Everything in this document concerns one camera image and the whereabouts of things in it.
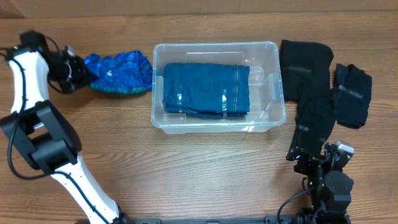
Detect blue sparkly garment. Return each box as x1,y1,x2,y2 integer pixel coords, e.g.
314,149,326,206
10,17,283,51
84,50,153,95

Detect small black garment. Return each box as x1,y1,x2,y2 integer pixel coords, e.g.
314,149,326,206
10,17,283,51
331,63,373,129

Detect large black garment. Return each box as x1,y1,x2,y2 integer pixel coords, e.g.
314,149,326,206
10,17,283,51
280,40,334,102

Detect blue denim garment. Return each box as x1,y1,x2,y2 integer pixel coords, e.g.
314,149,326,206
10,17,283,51
162,63,251,119

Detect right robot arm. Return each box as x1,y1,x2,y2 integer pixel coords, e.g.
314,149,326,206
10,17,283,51
275,131,354,223

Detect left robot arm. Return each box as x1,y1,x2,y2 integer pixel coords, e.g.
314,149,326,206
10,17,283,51
1,30,132,224

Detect clear plastic storage bin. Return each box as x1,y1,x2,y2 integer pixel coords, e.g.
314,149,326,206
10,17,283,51
151,41,286,134

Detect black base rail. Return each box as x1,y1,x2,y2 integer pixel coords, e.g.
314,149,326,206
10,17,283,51
116,215,351,224

